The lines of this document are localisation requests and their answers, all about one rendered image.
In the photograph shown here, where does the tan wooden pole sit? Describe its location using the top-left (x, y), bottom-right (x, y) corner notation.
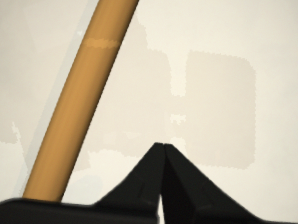
top-left (22, 0), bottom-right (139, 203)

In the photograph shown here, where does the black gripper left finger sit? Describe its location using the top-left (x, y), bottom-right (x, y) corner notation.
top-left (0, 142), bottom-right (166, 224)

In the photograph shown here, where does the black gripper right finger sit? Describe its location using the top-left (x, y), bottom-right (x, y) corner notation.
top-left (161, 143), bottom-right (298, 224)

